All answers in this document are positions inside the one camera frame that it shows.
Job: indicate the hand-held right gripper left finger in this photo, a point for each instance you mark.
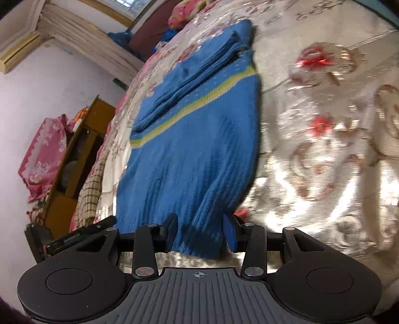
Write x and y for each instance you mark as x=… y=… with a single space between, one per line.
x=170 y=232

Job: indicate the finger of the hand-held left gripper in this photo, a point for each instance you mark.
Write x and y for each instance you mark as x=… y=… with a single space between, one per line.
x=84 y=232

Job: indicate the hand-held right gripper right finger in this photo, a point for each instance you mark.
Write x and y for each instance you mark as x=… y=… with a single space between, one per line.
x=231 y=235

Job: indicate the blue striped knit sweater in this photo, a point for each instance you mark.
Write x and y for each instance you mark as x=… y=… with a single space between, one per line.
x=193 y=155

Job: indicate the brown checked blanket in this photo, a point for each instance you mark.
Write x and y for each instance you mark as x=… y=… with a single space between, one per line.
x=90 y=193

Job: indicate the dark stool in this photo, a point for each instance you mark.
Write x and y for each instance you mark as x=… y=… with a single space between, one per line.
x=36 y=243

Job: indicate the wooden cabinet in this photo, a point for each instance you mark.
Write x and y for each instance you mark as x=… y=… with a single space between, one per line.
x=78 y=155

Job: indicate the pink floral cloth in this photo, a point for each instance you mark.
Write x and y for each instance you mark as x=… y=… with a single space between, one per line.
x=40 y=155

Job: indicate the orange item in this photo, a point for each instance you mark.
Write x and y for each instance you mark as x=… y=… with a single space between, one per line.
x=80 y=114

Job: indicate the floral satin bedspread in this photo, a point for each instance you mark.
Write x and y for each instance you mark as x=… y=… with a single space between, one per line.
x=321 y=140

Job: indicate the cream curtain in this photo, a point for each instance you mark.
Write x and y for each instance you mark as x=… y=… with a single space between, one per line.
x=93 y=46

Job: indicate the blue hanging cloth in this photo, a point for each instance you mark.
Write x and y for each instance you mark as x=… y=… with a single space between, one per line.
x=120 y=39

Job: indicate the blue knit cloth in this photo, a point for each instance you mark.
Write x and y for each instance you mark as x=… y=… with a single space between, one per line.
x=168 y=35

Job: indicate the dark red headboard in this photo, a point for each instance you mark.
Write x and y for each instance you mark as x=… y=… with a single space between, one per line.
x=149 y=34

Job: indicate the pink floral folded quilt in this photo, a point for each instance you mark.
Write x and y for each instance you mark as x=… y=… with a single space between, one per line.
x=187 y=14

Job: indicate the window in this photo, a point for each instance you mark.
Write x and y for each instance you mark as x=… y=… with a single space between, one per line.
x=131 y=6

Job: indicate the wall air conditioner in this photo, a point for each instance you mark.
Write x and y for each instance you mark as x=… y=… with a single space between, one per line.
x=18 y=54

